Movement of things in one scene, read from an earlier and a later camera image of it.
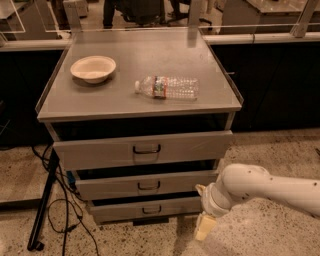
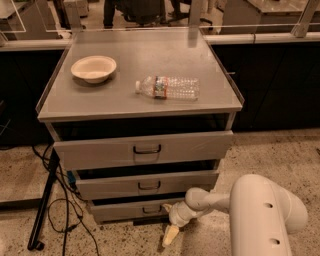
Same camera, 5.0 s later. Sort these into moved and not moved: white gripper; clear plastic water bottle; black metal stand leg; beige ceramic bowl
Moved: white gripper
Not moved: black metal stand leg; beige ceramic bowl; clear plastic water bottle
